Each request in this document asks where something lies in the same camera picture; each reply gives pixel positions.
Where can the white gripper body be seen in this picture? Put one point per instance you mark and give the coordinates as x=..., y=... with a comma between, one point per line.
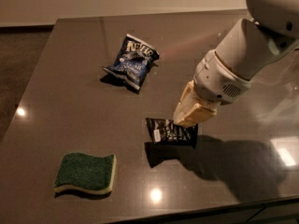
x=217, y=79

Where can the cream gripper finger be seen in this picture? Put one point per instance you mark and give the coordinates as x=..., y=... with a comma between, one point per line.
x=204, y=113
x=188, y=106

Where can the black rxbar chocolate bar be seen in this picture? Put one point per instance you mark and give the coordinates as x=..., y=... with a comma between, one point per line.
x=166, y=132

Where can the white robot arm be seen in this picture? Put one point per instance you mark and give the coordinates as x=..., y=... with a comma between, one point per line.
x=269, y=35

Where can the green and yellow sponge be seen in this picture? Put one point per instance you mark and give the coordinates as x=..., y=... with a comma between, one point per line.
x=86, y=173

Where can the blue kettle chips bag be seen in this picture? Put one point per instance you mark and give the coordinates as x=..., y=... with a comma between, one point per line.
x=133, y=61

